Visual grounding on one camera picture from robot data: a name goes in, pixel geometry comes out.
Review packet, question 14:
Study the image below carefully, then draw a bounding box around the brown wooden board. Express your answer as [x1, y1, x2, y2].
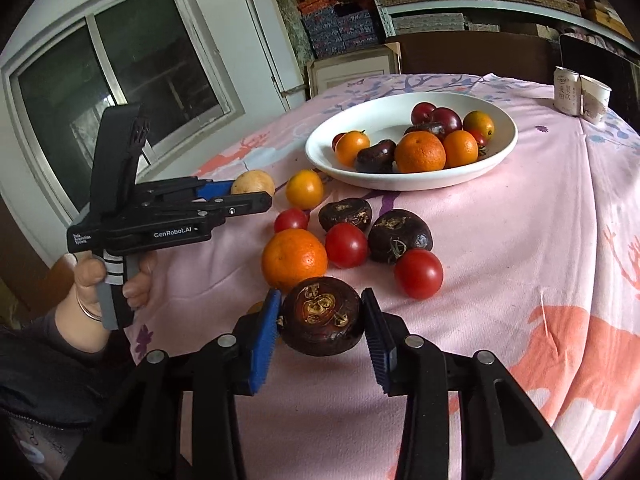
[397, 30, 563, 86]

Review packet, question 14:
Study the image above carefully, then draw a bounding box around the grey metal shelving rack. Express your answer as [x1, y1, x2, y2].
[357, 0, 640, 56]

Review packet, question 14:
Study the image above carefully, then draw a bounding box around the person's left hand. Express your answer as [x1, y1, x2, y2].
[55, 251, 158, 321]

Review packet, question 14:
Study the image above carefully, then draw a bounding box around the person's left forearm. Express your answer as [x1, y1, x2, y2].
[0, 300, 146, 431]

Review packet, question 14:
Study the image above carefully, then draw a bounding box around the marbled panel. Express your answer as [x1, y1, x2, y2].
[270, 0, 316, 73]

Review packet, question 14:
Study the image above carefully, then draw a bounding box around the dark purple plum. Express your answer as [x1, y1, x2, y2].
[404, 121, 447, 142]

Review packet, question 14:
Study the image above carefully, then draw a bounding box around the white paper cup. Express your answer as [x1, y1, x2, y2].
[579, 75, 612, 126]

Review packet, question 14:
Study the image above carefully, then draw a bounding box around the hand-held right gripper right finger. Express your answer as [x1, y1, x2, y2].
[361, 287, 583, 480]

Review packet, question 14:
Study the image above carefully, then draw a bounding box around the grey printed cloth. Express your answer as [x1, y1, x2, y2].
[7, 412, 86, 480]

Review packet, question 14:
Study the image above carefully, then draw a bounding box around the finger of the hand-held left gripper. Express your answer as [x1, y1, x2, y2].
[147, 192, 273, 226]
[132, 177, 236, 201]

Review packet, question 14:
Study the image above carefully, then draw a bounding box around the small yellow orange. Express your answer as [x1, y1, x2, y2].
[285, 169, 325, 210]

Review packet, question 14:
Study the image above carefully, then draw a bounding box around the yellow orange mandarin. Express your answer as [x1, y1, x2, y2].
[462, 110, 496, 143]

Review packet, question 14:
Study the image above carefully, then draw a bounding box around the silver bracelet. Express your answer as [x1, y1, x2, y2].
[75, 287, 104, 322]

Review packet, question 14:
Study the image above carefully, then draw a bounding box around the pink deer-print tablecloth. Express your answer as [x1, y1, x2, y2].
[122, 72, 640, 480]

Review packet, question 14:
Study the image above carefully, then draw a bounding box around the white board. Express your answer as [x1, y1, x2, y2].
[243, 0, 308, 111]

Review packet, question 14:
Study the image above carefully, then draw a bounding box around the drink can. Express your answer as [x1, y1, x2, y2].
[552, 66, 582, 117]

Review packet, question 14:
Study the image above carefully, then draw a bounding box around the pile of blue and yellow boxes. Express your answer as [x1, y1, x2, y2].
[272, 0, 386, 58]

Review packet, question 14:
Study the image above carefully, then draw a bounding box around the pale yellow round fruit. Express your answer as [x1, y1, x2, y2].
[231, 170, 276, 198]

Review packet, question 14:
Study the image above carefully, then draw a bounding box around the dark purple mangosteen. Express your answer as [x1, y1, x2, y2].
[279, 276, 365, 357]

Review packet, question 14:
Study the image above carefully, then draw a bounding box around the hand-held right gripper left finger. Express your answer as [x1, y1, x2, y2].
[60, 288, 282, 480]

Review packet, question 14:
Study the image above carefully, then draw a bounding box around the dark water chestnut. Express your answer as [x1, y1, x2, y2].
[318, 197, 373, 233]
[354, 139, 398, 174]
[367, 208, 434, 264]

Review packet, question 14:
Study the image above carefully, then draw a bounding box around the red tomato with green stem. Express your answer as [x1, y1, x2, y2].
[467, 129, 490, 157]

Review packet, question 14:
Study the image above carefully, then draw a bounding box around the white-framed window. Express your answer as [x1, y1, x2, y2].
[2, 0, 246, 226]

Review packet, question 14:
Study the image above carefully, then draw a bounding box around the white plate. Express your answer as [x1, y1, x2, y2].
[305, 91, 518, 192]

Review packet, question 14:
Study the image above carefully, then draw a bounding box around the black panel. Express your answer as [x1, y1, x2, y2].
[559, 34, 640, 126]

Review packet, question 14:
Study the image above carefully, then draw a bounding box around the red plum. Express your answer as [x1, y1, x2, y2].
[431, 107, 463, 134]
[410, 101, 438, 126]

